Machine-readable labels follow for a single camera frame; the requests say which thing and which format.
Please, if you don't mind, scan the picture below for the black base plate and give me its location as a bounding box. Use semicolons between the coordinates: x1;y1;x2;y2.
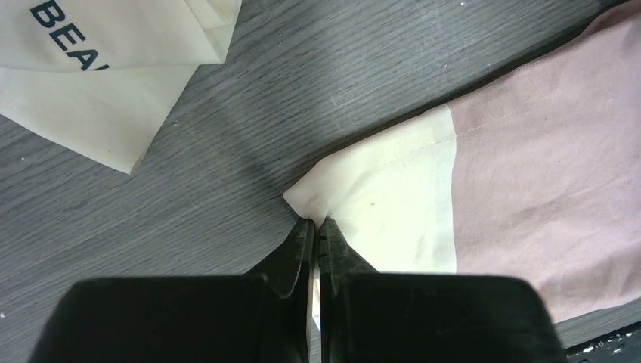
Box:
567;330;640;363

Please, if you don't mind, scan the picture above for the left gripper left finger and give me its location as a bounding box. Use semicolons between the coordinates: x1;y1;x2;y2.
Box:
247;219;314;362

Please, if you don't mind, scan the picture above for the pink underwear cream waistband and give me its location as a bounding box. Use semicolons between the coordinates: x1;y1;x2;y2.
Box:
283;1;640;322

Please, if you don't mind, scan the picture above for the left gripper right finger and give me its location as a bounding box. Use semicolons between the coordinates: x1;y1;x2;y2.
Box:
318;219;377;362

